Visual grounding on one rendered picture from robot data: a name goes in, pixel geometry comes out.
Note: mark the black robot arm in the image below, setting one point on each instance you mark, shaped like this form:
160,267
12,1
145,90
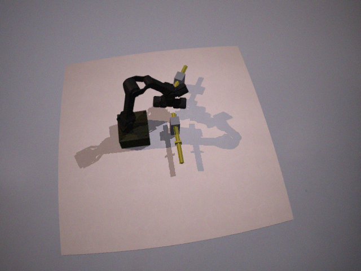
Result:
169,92

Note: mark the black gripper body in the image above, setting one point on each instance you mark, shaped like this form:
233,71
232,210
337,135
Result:
181,102

